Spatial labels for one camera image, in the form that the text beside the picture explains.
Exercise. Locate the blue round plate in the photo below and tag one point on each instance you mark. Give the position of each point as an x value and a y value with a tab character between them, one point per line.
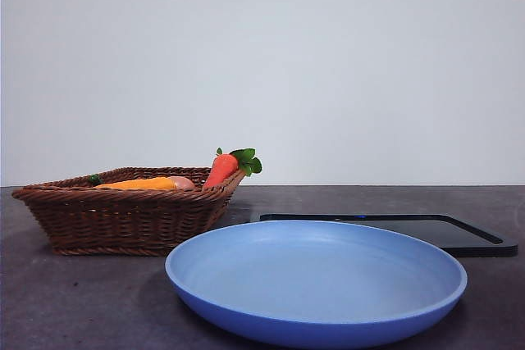
316	284

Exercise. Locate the brown wicker basket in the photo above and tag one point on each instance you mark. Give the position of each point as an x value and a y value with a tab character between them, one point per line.
123	219

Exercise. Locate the orange toy carrot green leaves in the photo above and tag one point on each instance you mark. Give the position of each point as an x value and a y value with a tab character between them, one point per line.
223	169

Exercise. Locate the beige toy egg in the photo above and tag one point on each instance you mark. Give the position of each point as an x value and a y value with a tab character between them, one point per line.
185	183

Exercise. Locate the green toy chili pepper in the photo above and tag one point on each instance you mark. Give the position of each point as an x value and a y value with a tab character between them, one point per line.
95	180

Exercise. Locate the black glossy tray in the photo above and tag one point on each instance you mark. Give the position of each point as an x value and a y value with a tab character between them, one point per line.
471	243

